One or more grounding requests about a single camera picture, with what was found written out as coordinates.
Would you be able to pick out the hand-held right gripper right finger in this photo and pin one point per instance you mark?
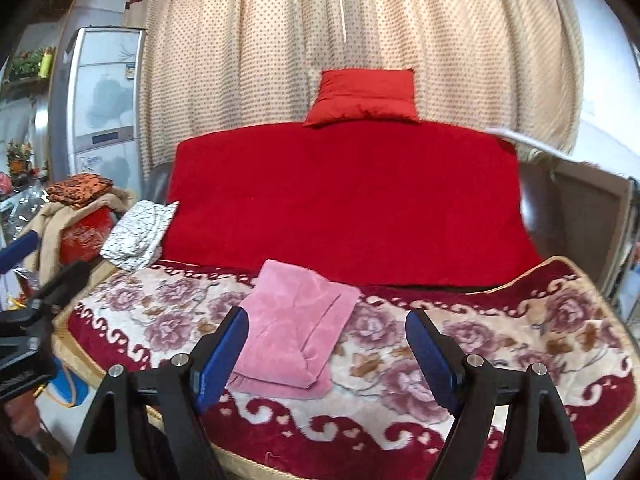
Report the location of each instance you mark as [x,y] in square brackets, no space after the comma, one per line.
[432,360]

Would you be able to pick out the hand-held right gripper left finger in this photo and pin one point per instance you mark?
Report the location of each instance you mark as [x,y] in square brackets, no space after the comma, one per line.
[222,360]

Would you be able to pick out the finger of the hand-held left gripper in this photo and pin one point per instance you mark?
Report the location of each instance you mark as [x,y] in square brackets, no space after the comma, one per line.
[17,252]
[65,280]

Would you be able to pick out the pink zip jacket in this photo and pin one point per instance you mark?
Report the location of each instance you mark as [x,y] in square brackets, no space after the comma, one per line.
[295,330]

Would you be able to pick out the person's left hand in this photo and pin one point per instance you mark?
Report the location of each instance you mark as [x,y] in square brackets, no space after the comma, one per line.
[22,412]

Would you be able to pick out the beige coat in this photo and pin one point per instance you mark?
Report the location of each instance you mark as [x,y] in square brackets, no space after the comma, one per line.
[50,235]

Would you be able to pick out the silver foil sheet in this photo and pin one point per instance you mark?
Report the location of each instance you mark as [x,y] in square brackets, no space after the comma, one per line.
[22,210]

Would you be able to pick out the red cardboard box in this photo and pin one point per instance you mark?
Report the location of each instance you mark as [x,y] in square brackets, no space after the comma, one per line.
[85,240]

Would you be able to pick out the blue bottle with yellow cap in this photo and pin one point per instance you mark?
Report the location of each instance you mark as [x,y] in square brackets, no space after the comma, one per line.
[75,390]

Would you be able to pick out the floral blanket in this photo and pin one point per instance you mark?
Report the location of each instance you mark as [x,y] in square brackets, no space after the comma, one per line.
[500,340]

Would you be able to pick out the orange and black patterned cloth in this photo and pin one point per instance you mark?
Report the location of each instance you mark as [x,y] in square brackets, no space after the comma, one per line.
[80,190]

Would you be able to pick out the black and white patterned cloth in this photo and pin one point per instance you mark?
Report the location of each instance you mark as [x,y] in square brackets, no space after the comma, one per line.
[140,232]

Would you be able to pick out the orange artificial flowers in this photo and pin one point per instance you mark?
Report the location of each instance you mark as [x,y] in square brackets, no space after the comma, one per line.
[19,157]

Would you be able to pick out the silver refrigerator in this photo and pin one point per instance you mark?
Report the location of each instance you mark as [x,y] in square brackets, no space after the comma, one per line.
[105,100]

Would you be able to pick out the red blanket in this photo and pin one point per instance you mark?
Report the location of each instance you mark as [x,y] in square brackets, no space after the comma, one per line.
[350,200]

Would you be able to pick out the green plants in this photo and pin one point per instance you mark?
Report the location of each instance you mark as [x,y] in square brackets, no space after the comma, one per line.
[25,62]

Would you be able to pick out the yellow-green bottle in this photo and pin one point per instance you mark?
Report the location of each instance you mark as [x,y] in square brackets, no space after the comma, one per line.
[46,62]

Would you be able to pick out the wooden board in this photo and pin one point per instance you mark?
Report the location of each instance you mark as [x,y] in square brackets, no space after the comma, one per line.
[585,220]

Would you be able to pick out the white window ledge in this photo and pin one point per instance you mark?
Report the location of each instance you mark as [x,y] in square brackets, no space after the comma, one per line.
[530,141]

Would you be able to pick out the red pillow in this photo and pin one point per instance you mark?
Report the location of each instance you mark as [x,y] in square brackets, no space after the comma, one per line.
[365,95]

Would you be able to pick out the beige dotted curtain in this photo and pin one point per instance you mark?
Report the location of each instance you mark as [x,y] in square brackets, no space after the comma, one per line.
[240,50]
[460,45]

